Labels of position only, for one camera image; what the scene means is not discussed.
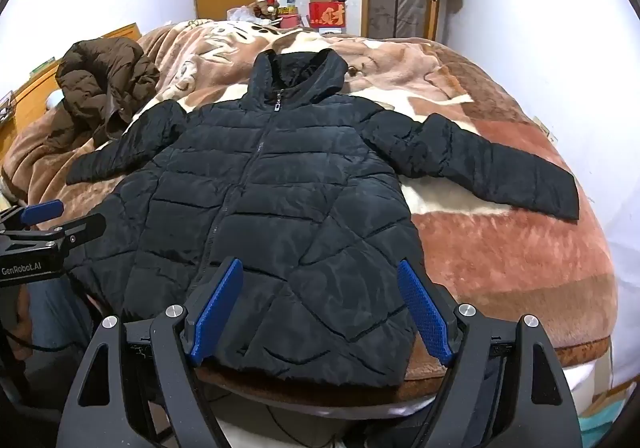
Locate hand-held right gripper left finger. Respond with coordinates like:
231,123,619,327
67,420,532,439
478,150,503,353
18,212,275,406
59,257,246,448

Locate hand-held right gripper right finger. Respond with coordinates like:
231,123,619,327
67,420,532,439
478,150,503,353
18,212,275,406
396,258,585,448

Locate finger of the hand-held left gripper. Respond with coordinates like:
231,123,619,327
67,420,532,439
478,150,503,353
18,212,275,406
0,199,65,230
27,213,107,250

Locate black puffer jacket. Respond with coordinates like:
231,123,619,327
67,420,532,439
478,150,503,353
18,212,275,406
66,48,581,389

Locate person's leg in jeans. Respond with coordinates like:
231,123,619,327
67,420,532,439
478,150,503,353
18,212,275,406
27,285,101,354

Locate brown printed plush blanket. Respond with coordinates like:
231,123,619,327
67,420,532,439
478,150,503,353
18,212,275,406
0,18,621,394

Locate brown puffer jacket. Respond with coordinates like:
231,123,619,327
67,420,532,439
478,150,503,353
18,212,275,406
55,37,162,146

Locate red box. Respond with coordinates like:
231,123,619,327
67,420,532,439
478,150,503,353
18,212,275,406
308,1,348,33

